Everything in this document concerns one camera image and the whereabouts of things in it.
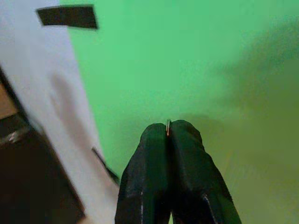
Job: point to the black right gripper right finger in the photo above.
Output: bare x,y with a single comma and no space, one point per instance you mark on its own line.
198,177

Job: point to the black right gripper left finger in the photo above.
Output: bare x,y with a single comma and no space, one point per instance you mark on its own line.
142,177

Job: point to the black tape strip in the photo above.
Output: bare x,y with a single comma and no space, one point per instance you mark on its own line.
105,165
67,17

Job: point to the black low cabinet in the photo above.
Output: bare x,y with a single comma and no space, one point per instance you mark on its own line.
28,177

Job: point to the brown cardboard box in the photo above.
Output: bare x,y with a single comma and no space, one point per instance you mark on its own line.
5,102

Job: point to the green wall sheet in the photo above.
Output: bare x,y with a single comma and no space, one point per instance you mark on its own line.
163,58

